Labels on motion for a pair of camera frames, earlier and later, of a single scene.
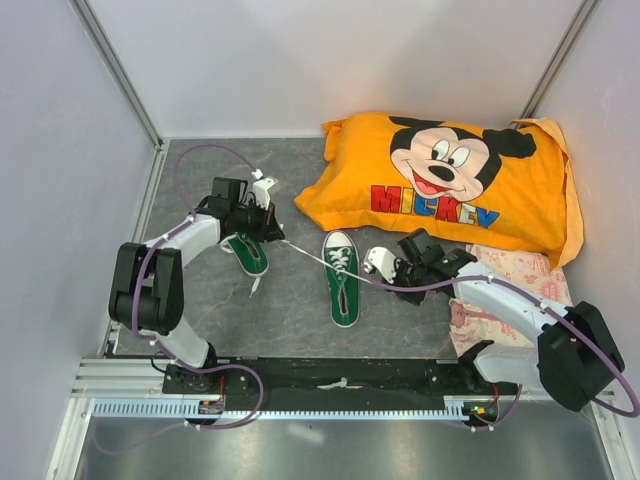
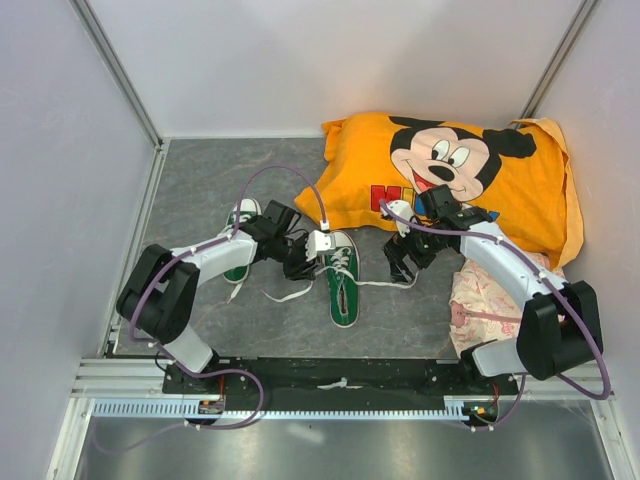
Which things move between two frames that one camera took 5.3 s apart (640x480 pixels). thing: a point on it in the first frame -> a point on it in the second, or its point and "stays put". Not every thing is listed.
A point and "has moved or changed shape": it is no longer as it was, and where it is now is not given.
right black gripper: x=415 y=298 -> x=396 y=248
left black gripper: x=272 y=231 -> x=302 y=270
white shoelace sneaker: x=337 y=259 has moved or changed shape
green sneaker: x=343 y=289 stays put
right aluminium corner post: x=575 y=30 stays put
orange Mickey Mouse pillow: x=507 y=185 stays put
